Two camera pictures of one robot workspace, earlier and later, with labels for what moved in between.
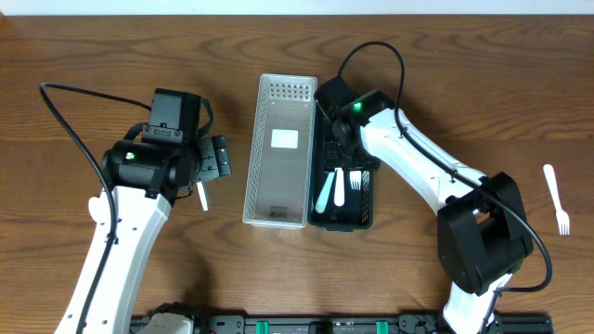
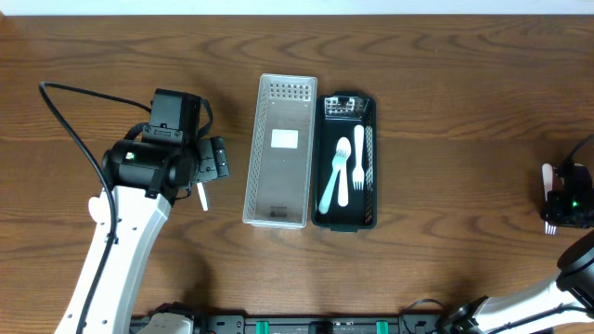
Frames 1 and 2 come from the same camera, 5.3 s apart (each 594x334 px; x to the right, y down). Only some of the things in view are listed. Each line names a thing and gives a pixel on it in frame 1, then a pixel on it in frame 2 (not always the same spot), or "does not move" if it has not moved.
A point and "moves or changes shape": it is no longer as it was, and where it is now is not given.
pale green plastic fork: [320, 205] does not move
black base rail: [350, 324] does not move
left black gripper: [215, 158] does not move
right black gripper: [341, 155] → [555, 204]
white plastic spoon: [202, 197] does not move
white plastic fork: [562, 217] moves or changes shape
